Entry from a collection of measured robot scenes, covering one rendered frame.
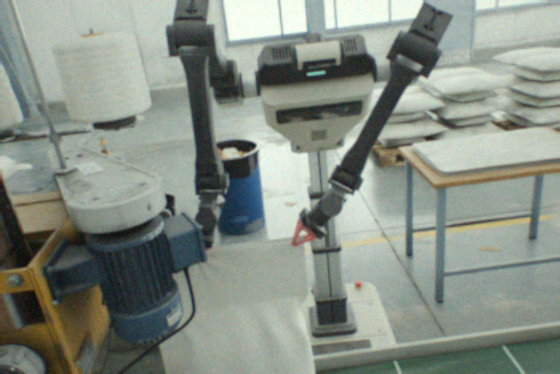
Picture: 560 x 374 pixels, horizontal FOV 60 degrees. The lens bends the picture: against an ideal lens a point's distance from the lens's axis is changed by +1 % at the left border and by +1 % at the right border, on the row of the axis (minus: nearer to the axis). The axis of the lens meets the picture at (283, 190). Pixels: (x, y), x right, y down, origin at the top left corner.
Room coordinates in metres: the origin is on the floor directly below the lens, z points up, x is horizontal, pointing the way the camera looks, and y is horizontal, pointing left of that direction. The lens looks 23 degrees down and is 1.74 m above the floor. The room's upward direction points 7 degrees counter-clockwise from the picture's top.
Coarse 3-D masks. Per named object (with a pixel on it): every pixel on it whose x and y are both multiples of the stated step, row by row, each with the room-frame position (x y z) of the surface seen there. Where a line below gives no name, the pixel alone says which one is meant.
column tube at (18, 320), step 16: (0, 224) 0.79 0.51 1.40; (0, 240) 0.77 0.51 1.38; (0, 256) 0.76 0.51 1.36; (32, 256) 0.85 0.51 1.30; (0, 272) 0.74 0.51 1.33; (0, 304) 0.74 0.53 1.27; (16, 304) 0.75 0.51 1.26; (32, 304) 0.79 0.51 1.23; (0, 320) 0.74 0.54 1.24; (16, 320) 0.74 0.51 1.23
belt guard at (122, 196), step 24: (72, 144) 1.23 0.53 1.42; (120, 168) 0.98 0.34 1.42; (72, 192) 0.87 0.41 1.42; (96, 192) 0.85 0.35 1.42; (120, 192) 0.84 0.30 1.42; (144, 192) 0.82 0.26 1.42; (72, 216) 0.81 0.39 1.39; (96, 216) 0.78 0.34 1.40; (120, 216) 0.79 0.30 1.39; (144, 216) 0.81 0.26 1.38
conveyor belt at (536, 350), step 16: (464, 352) 1.42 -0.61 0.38; (480, 352) 1.41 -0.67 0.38; (496, 352) 1.40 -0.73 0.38; (512, 352) 1.39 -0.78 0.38; (528, 352) 1.38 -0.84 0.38; (544, 352) 1.37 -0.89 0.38; (352, 368) 1.40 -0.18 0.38; (368, 368) 1.39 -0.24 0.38; (384, 368) 1.38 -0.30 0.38; (400, 368) 1.37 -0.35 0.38; (416, 368) 1.36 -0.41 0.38; (432, 368) 1.35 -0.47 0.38; (448, 368) 1.35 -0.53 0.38; (464, 368) 1.34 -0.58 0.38; (480, 368) 1.33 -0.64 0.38; (496, 368) 1.32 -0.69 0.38; (512, 368) 1.31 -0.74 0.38; (528, 368) 1.31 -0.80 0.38; (544, 368) 1.30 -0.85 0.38
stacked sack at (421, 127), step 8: (416, 120) 4.53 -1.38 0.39; (424, 120) 4.50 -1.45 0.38; (432, 120) 4.51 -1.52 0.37; (384, 128) 4.44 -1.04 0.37; (392, 128) 4.40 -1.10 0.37; (400, 128) 4.36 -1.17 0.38; (408, 128) 4.35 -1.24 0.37; (416, 128) 4.34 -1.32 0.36; (424, 128) 4.33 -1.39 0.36; (432, 128) 4.33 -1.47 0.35; (440, 128) 4.33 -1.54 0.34; (384, 136) 4.31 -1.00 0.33; (392, 136) 4.30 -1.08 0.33; (400, 136) 4.30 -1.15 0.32; (408, 136) 4.31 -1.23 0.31; (416, 136) 4.32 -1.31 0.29
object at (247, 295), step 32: (224, 256) 1.19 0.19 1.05; (256, 256) 1.19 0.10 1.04; (288, 256) 1.19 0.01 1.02; (224, 288) 1.19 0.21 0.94; (256, 288) 1.19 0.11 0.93; (288, 288) 1.19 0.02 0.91; (192, 320) 1.17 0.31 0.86; (224, 320) 1.16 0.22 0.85; (256, 320) 1.16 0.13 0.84; (288, 320) 1.16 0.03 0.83; (192, 352) 1.12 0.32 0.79; (224, 352) 1.11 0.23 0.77; (256, 352) 1.11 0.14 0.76; (288, 352) 1.12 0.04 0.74
